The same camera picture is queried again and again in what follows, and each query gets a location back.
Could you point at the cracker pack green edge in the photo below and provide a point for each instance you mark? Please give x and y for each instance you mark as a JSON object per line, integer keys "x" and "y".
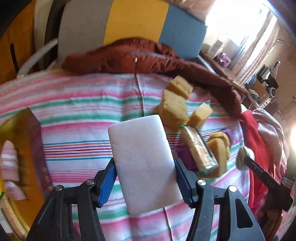
{"x": 202, "y": 155}

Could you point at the yellow rolled sock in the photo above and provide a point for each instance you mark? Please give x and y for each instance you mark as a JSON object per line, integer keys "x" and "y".
{"x": 224, "y": 138}

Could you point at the red blanket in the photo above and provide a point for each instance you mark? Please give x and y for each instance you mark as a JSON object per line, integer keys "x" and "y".
{"x": 253, "y": 141}

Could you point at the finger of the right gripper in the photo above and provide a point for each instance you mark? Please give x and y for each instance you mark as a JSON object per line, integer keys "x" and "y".
{"x": 279, "y": 194}

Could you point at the orange wooden wardrobe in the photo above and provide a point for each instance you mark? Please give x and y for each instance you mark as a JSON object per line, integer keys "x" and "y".
{"x": 17, "y": 36}

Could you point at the far yellow sponge block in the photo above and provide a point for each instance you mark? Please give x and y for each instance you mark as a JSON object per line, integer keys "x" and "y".
{"x": 180, "y": 86}

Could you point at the gold maroon gift box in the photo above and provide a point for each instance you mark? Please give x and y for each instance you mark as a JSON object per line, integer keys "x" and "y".
{"x": 24, "y": 130}

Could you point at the purple box on desk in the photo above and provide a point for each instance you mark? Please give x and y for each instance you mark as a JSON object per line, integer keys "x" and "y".
{"x": 222, "y": 59}

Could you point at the yellow sponge block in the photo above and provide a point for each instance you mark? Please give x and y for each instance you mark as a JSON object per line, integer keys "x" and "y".
{"x": 172, "y": 109}
{"x": 180, "y": 86}

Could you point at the purple snack packet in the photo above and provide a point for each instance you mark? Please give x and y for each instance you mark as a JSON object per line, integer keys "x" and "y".
{"x": 185, "y": 155}

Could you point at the pink grey garment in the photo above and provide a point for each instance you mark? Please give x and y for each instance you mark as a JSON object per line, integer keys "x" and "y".
{"x": 273, "y": 136}

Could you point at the large tan sponge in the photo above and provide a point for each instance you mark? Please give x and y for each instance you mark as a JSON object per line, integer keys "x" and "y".
{"x": 220, "y": 151}

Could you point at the white soap bar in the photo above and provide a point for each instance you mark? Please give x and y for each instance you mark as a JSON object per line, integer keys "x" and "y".
{"x": 144, "y": 164}

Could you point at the maroon jacket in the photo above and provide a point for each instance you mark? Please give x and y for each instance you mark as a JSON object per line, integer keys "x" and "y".
{"x": 143, "y": 56}

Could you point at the wooden side desk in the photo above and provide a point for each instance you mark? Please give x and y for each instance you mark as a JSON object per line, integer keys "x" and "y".
{"x": 221, "y": 71}

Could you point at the pink white striped sock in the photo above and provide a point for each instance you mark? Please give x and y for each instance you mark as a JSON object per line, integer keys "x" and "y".
{"x": 10, "y": 172}

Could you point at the left yellow sponge block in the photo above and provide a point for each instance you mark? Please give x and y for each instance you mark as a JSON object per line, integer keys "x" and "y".
{"x": 172, "y": 109}

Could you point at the grey yellow blue headboard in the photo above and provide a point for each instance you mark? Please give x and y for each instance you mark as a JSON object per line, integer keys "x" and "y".
{"x": 88, "y": 25}

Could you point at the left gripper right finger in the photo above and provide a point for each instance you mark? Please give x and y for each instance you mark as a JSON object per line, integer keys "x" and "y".
{"x": 236, "y": 221}

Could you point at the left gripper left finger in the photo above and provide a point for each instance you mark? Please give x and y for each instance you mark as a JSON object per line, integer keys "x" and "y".
{"x": 54, "y": 220}

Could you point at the white boxes on desk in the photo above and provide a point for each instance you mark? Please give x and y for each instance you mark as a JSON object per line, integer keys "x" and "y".
{"x": 214, "y": 49}

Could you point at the striped bed sheet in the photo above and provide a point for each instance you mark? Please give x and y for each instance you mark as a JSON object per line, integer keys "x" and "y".
{"x": 75, "y": 113}

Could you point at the wedge yellow sponge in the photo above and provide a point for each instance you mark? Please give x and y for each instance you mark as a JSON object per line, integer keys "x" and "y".
{"x": 199, "y": 116}

